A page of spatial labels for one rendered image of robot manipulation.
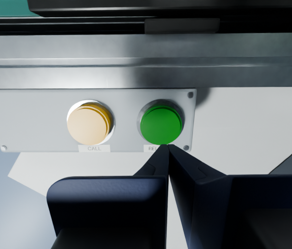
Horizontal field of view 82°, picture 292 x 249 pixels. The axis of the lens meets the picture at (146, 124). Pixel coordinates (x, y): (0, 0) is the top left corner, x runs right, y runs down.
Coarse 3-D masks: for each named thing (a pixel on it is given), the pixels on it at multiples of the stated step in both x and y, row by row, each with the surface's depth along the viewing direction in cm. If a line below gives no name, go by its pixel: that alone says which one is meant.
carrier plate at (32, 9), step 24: (48, 0) 13; (72, 0) 13; (96, 0) 13; (120, 0) 13; (144, 0) 13; (168, 0) 13; (192, 0) 13; (216, 0) 13; (240, 0) 13; (264, 0) 13; (288, 0) 13
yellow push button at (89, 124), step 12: (84, 108) 16; (96, 108) 16; (72, 120) 16; (84, 120) 16; (96, 120) 16; (108, 120) 16; (72, 132) 16; (84, 132) 16; (96, 132) 16; (108, 132) 16; (84, 144) 17
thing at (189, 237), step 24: (168, 144) 11; (192, 168) 7; (192, 192) 6; (216, 192) 5; (240, 192) 4; (264, 192) 4; (288, 192) 4; (192, 216) 7; (216, 216) 5; (240, 216) 4; (192, 240) 7; (216, 240) 5
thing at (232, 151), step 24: (192, 144) 29; (216, 144) 29; (240, 144) 29; (264, 144) 29; (288, 144) 29; (24, 168) 31; (48, 168) 31; (72, 168) 31; (96, 168) 31; (120, 168) 31; (216, 168) 30; (240, 168) 30; (264, 168) 30; (168, 192) 32; (168, 216) 34; (168, 240) 37
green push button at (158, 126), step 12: (156, 108) 15; (168, 108) 15; (144, 120) 16; (156, 120) 16; (168, 120) 16; (180, 120) 16; (144, 132) 16; (156, 132) 16; (168, 132) 16; (180, 132) 16; (156, 144) 17
